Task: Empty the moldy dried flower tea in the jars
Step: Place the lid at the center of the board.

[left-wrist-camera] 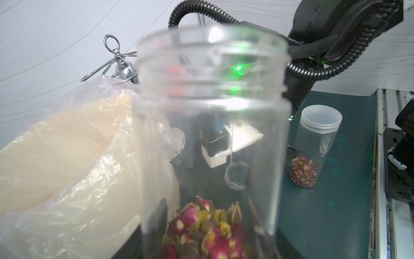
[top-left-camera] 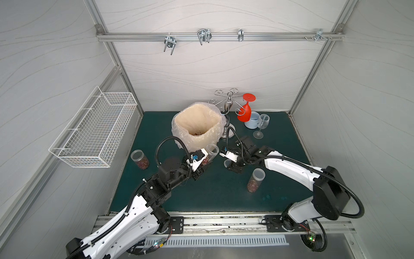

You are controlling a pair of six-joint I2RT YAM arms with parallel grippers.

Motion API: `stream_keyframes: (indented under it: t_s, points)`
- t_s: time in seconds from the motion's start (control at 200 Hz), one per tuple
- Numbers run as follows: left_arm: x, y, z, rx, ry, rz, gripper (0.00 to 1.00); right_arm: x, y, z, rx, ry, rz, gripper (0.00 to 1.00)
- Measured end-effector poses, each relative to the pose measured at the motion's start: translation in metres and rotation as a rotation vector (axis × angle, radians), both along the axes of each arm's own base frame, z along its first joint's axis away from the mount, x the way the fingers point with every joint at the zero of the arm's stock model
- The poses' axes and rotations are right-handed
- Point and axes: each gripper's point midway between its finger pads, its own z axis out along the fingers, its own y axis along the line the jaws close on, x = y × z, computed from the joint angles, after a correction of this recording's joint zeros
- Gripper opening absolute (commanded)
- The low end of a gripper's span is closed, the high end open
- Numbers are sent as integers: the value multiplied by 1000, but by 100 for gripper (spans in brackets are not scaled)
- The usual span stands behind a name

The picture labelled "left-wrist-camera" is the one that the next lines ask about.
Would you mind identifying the jar with flowers right side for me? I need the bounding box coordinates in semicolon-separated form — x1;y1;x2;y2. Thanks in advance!
289;105;342;188

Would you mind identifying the cream trash bin with bag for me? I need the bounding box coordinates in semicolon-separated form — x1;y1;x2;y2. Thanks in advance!
0;75;180;259

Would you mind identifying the chrome glass holder stand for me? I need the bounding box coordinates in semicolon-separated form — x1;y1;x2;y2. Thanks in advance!
80;34;139;84

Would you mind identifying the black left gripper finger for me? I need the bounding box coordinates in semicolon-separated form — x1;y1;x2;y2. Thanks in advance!
147;198;168;259

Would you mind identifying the clear plastic jar lid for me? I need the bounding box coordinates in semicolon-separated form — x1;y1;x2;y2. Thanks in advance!
224;161;249;191

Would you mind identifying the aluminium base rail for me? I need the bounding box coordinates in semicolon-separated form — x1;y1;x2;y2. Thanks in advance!
370;88;414;259

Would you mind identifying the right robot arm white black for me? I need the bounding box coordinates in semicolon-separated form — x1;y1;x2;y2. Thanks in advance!
283;0;404;119

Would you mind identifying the jar with dried flowers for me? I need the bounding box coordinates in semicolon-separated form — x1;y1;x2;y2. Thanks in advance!
137;25;292;259

